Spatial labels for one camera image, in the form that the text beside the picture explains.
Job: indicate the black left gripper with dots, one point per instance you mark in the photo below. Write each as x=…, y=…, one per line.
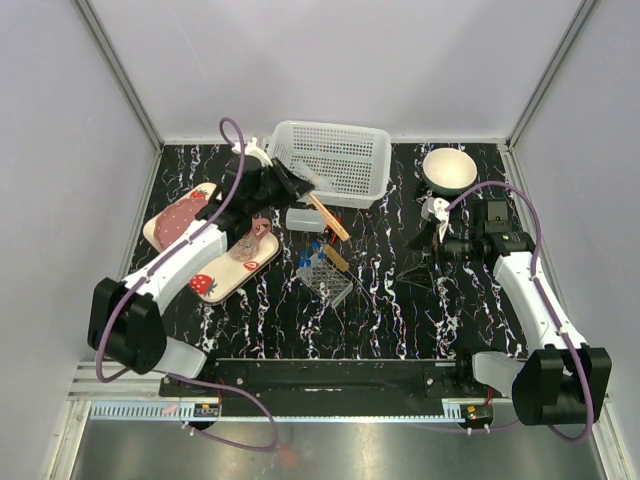
x=300, y=186

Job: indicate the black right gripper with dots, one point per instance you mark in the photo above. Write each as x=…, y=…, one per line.
x=423, y=239

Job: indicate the white wash bottle red cap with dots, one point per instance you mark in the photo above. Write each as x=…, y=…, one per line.
x=306, y=220

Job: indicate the wooden stick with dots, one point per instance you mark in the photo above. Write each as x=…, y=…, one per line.
x=329, y=218

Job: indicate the brown bristle tube brush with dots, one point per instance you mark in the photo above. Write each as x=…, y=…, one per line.
x=343, y=266

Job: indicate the clear plastic pipettes bundle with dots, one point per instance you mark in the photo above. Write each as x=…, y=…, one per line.
x=320, y=183

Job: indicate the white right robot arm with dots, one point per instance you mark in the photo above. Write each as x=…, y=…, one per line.
x=563, y=380

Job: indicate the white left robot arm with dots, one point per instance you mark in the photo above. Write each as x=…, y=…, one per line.
x=126, y=318

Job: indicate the translucent pink mug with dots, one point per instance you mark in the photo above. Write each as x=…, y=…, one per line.
x=248, y=246

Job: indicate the white perforated plastic basket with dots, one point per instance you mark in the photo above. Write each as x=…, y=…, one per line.
x=355, y=159

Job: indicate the cream and green bowl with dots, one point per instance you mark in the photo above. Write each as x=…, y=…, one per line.
x=449, y=171

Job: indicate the clear acrylic tube rack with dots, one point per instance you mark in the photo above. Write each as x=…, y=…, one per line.
x=325, y=281

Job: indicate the pink polka dot plate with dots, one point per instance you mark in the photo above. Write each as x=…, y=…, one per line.
x=174, y=220

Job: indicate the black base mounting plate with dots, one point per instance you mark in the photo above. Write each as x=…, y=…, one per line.
x=346, y=389

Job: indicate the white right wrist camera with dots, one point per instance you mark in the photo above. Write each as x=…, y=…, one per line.
x=435, y=209

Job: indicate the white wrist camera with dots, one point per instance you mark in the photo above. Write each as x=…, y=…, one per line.
x=435, y=209
x=252, y=149

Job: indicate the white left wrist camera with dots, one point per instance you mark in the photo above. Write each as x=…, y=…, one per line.
x=252, y=149

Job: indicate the slotted cable duct rail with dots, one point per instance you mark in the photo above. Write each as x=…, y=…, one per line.
x=154, y=411

